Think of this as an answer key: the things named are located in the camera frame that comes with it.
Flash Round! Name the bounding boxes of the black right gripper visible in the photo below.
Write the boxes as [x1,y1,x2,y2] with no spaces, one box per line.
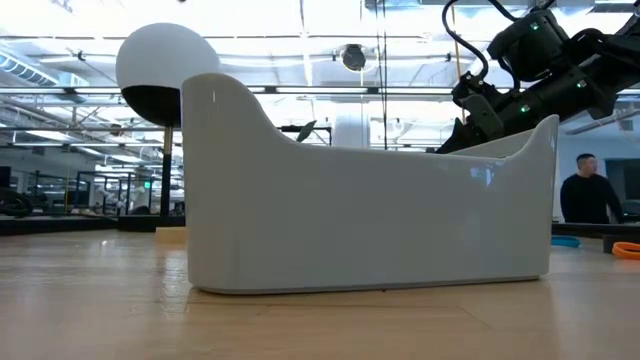
[435,70,539,155]

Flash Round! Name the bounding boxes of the person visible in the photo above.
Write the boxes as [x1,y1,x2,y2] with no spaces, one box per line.
[559,153,625,225]

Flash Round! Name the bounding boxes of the round black ceiling device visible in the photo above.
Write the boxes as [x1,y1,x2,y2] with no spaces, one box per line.
[340,43,367,72]

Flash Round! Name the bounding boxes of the orange rubber band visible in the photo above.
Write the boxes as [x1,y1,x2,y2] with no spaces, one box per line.
[611,241,640,261]

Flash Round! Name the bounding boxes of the white globe lamp black stand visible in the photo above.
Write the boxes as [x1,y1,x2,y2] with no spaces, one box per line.
[115,22,221,234]

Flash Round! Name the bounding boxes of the dark monitor screen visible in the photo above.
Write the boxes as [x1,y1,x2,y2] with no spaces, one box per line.
[604,158,640,201]

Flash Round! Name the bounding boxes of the white plastic bin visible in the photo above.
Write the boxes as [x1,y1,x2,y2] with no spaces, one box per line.
[180,72,560,295]

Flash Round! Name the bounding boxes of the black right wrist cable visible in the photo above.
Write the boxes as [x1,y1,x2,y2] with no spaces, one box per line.
[441,0,490,84]

